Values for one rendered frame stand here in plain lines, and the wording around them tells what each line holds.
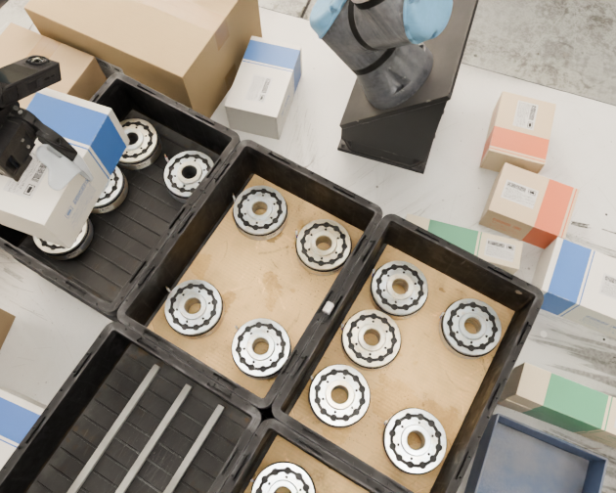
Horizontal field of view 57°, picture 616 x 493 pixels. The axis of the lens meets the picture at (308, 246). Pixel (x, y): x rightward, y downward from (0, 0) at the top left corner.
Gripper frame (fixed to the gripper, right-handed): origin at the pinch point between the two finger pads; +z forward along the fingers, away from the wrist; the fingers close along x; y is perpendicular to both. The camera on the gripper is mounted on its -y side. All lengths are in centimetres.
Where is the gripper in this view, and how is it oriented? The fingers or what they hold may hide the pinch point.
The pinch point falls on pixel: (50, 160)
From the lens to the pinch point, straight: 93.2
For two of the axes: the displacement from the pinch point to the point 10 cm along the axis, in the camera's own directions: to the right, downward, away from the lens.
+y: -3.4, 8.8, -3.3
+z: 0.2, 3.6, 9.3
